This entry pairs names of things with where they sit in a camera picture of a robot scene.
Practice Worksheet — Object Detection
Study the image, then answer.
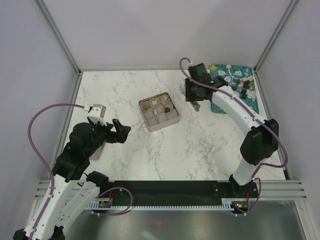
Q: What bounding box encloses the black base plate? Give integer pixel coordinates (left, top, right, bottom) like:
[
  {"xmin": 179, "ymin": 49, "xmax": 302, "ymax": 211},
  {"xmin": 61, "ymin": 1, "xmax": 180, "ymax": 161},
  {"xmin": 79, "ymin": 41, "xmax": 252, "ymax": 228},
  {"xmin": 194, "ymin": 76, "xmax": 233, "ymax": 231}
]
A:
[{"xmin": 108, "ymin": 180, "xmax": 258, "ymax": 206}]

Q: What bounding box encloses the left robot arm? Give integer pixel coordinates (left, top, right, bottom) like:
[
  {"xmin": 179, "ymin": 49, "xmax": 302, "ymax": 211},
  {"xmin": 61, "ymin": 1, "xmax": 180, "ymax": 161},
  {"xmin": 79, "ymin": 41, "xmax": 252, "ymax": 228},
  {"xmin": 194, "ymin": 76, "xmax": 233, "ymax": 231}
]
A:
[{"xmin": 13, "ymin": 119, "xmax": 131, "ymax": 240}]

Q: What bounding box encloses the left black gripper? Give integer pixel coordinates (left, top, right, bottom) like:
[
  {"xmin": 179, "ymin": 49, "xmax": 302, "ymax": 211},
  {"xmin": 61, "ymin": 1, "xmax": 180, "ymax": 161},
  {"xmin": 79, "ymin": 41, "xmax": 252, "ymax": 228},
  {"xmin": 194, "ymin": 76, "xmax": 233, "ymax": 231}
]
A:
[{"xmin": 85, "ymin": 118, "xmax": 131, "ymax": 156}]

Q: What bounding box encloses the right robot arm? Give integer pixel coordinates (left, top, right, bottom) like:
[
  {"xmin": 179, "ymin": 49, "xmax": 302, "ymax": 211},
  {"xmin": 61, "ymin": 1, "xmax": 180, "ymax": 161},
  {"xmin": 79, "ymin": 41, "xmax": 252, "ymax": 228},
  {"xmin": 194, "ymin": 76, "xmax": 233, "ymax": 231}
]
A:
[{"xmin": 184, "ymin": 63, "xmax": 279, "ymax": 198}]

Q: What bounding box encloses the pink chocolate tin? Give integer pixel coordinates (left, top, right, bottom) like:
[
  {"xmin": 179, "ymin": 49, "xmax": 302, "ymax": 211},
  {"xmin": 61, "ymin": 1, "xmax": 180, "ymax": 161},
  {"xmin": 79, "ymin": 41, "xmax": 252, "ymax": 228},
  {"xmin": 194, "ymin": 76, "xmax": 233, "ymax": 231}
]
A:
[{"xmin": 138, "ymin": 92, "xmax": 180, "ymax": 133}]

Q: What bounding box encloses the white cable duct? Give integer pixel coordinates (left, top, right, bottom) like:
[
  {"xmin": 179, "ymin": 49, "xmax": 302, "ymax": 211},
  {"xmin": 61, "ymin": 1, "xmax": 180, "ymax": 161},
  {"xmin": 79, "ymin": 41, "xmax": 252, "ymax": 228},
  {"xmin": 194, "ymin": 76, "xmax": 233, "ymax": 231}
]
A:
[{"xmin": 84, "ymin": 200, "xmax": 234, "ymax": 211}]

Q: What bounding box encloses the blue floral tray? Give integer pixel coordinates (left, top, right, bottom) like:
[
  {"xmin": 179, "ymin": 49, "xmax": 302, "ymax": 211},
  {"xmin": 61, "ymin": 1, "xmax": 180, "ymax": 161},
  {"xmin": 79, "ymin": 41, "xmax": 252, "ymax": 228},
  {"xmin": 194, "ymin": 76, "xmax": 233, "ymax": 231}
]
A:
[{"xmin": 210, "ymin": 64, "xmax": 259, "ymax": 114}]

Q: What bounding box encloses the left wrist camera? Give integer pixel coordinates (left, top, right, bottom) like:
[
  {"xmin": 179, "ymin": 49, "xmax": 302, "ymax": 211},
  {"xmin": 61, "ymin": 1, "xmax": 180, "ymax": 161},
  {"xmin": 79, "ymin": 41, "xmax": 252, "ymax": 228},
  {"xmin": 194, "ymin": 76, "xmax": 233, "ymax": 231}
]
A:
[{"xmin": 87, "ymin": 104, "xmax": 107, "ymax": 126}]

